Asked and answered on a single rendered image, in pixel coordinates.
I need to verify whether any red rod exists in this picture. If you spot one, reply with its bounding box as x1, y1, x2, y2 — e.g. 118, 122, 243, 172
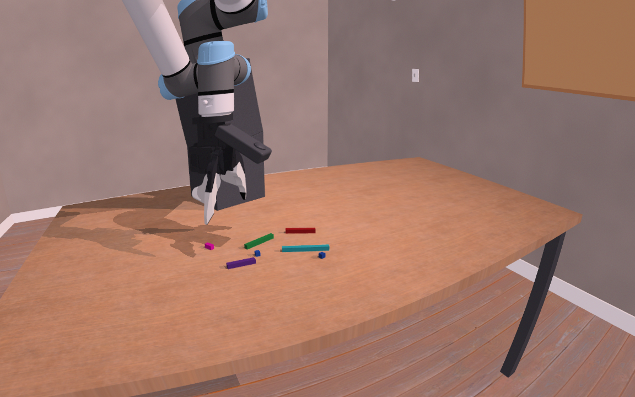
286, 228, 315, 234

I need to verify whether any green rod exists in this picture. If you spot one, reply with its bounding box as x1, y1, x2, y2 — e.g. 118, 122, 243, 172
244, 233, 274, 250

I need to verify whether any turquoise rod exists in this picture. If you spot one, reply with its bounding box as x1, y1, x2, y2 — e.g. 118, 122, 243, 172
282, 244, 330, 252

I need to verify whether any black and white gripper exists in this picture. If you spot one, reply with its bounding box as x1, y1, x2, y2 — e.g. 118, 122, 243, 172
189, 113, 246, 225

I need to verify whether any purple rod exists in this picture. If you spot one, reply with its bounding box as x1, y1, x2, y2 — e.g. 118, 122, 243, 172
226, 257, 256, 269

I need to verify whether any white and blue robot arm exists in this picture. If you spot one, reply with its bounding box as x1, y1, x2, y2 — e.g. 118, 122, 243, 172
122, 0, 272, 164

